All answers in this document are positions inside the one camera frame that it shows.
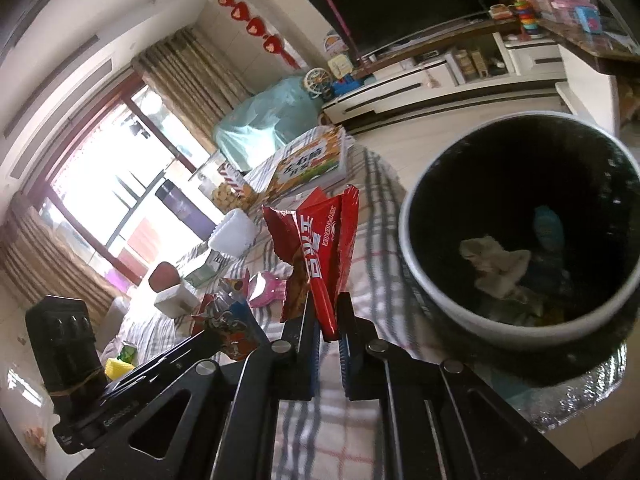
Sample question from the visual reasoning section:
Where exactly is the black flat television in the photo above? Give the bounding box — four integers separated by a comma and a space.
305, 0, 501, 58

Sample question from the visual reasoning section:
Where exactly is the ferris wheel toy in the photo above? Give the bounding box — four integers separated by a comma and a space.
305, 69, 333, 98

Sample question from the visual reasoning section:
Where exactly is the white bin with black bag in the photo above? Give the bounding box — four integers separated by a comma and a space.
397, 112, 640, 433

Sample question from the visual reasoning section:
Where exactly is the rainbow stacking ring toy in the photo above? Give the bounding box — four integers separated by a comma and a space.
515, 0, 543, 38

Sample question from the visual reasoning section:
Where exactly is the beige patterned curtain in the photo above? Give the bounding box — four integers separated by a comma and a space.
0, 192, 136, 321
132, 27, 251, 161

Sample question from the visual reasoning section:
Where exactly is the teal covered armchair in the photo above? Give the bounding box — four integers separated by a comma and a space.
212, 76, 326, 171

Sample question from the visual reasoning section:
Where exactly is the purple water bottle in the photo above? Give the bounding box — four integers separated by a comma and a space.
155, 180, 218, 241

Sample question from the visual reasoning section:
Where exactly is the brown round object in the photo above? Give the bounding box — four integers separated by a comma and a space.
149, 261, 181, 293

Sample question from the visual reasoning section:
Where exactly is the white ribbed container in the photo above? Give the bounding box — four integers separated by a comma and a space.
207, 208, 258, 258

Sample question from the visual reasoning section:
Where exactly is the red heart garland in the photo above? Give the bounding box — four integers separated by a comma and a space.
218, 0, 301, 68

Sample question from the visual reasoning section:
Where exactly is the beige sofa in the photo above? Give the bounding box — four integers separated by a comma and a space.
92, 294, 132, 356

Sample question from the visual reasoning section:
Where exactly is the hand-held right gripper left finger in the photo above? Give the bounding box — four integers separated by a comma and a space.
65, 302, 323, 480

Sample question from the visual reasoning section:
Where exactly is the blue snack wrapper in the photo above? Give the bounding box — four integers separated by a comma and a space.
190, 280, 271, 363

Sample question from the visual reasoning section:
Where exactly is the marble top side counter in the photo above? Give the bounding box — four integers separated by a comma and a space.
537, 10, 640, 141

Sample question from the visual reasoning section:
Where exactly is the dark red chip packet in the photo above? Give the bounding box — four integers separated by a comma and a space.
262, 205, 313, 323

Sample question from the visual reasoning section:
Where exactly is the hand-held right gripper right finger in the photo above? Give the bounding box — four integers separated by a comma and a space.
334, 291, 588, 480

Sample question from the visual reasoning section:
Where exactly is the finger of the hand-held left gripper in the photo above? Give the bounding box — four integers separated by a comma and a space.
106, 331, 223, 397

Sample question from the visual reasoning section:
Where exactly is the green white box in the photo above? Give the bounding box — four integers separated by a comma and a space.
182, 252, 226, 286

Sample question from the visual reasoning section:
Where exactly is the red snack packet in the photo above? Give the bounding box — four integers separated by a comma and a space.
295, 185, 361, 342

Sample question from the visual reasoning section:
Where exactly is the pink wrapper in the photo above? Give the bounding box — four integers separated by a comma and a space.
248, 270, 293, 308

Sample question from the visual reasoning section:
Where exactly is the orange biscuit box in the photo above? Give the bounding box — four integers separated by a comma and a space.
265, 126, 351, 203

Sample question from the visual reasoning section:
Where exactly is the white television cabinet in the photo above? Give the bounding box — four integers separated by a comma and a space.
320, 30, 571, 133

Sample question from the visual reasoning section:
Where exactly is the yellow cup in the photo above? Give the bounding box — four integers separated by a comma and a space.
102, 357, 136, 381

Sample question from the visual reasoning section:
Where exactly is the clear cookie jar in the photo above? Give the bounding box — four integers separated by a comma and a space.
197, 162, 253, 211

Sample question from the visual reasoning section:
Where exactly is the balcony sliding door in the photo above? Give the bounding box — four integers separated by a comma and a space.
30, 72, 201, 286

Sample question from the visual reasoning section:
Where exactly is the white tissue pack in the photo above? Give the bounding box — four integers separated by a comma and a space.
154, 282, 200, 317

